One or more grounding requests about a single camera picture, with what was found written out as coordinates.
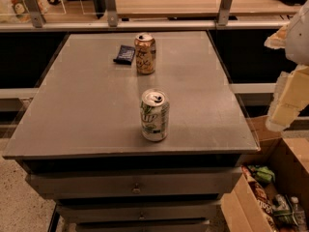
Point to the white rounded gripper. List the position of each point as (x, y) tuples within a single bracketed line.
[(298, 39)]

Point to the green white 7up can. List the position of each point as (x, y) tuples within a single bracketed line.
[(154, 113)]

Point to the orange soda can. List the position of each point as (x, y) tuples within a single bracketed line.
[(145, 52)]

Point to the cardboard box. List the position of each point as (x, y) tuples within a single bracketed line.
[(288, 158)]

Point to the green snack bag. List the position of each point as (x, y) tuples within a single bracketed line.
[(262, 173)]

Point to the brown chip bag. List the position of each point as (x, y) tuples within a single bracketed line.
[(261, 198)]

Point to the plastic water bottle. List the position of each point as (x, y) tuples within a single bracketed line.
[(299, 215)]

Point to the dark blue snack packet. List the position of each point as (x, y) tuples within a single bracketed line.
[(125, 55)]

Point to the wooden desk top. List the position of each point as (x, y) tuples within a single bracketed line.
[(187, 8)]

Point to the top drawer knob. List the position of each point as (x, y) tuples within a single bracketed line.
[(136, 189)]

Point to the drawer knob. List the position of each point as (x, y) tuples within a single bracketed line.
[(142, 216), (136, 189)]

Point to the grey drawer cabinet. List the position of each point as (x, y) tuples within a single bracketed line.
[(81, 143)]

